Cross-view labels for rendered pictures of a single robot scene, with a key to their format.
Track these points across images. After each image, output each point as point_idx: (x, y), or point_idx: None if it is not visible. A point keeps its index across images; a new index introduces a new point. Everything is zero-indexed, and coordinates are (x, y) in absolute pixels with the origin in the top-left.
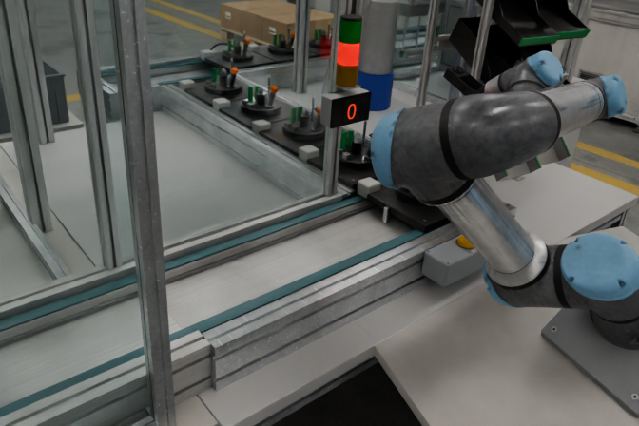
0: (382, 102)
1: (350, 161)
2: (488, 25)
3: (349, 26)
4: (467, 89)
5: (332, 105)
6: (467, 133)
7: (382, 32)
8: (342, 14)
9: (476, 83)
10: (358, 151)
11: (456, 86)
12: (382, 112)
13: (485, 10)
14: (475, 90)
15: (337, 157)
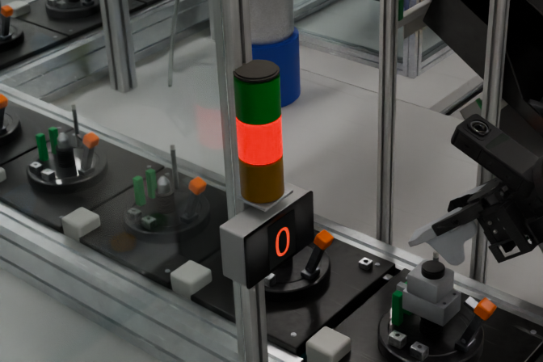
0: (287, 90)
1: (277, 289)
2: (507, 3)
3: (257, 93)
4: (507, 171)
5: (246, 247)
6: None
7: None
8: (237, 67)
9: (520, 151)
10: (286, 262)
11: (482, 162)
12: (290, 109)
13: None
14: (524, 172)
15: (262, 317)
